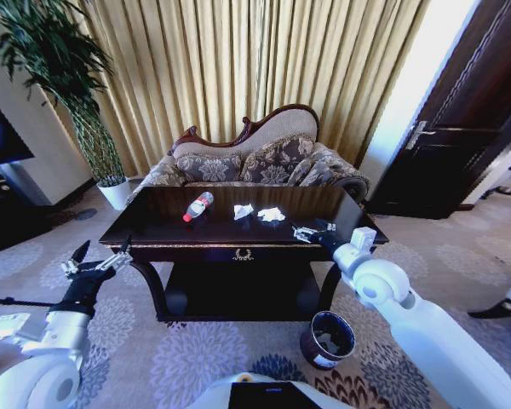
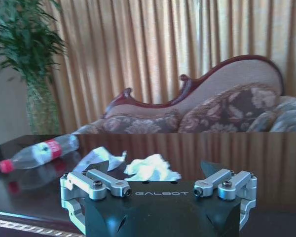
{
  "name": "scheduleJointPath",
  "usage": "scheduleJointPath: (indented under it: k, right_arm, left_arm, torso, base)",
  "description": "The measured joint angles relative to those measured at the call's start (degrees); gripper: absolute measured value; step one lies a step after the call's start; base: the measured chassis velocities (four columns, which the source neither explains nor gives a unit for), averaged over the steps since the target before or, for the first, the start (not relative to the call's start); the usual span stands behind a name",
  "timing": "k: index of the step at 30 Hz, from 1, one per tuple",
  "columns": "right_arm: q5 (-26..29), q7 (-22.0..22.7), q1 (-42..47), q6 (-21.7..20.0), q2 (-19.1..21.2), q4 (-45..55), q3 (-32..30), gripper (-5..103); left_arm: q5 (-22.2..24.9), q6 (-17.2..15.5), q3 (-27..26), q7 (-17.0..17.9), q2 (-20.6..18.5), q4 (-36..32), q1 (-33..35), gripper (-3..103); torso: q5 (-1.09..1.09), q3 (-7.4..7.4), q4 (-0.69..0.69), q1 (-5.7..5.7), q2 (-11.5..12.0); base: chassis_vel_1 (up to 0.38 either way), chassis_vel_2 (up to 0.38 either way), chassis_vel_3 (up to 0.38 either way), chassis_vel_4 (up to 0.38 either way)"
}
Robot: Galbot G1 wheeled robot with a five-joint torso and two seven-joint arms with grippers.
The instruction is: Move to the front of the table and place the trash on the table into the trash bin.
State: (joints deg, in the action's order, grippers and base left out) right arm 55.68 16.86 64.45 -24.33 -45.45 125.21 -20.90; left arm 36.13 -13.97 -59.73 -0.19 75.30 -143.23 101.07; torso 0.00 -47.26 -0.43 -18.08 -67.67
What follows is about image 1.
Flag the clear plastic bottle red cap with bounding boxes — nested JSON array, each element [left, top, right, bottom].
[[181, 191, 215, 223]]

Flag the small crumpled white tissue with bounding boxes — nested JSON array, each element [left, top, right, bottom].
[[233, 203, 256, 222]]

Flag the black flat television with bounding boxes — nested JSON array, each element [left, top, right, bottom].
[[0, 86, 36, 170]]

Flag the large floral sofa cushion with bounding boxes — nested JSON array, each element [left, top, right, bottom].
[[239, 135, 316, 186]]

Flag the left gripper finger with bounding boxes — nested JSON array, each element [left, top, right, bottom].
[[94, 233, 134, 272], [60, 239, 91, 277]]

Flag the silver door handle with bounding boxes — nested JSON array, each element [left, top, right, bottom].
[[405, 119, 438, 151]]

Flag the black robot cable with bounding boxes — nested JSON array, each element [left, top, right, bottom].
[[0, 296, 66, 308]]

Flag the floral upholstered wooden sofa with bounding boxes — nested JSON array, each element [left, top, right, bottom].
[[126, 103, 372, 206]]

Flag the wide crumpled white tissue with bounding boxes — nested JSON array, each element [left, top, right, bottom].
[[256, 206, 287, 223]]

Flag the dark wooden door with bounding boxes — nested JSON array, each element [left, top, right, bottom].
[[365, 0, 511, 221]]

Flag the dark shoes on floor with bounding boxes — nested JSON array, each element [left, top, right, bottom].
[[478, 184, 511, 200]]

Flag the dark wooden coffee table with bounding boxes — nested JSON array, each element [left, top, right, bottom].
[[98, 185, 389, 323]]

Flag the white plant pot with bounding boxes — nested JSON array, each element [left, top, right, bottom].
[[95, 173, 132, 211]]

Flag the dark television cabinet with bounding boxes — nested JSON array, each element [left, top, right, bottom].
[[0, 169, 55, 258]]

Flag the small floral sofa cushion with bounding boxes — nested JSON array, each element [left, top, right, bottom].
[[175, 153, 244, 184]]

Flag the tall green potted plant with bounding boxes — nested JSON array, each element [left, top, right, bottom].
[[0, 0, 128, 188]]

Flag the white paper trash in bin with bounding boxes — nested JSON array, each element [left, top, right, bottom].
[[313, 328, 342, 354]]

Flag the golden pleated curtain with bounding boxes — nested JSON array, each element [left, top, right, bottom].
[[53, 0, 432, 176]]

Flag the dark round trash bin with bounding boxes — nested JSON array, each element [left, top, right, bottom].
[[299, 310, 357, 372]]

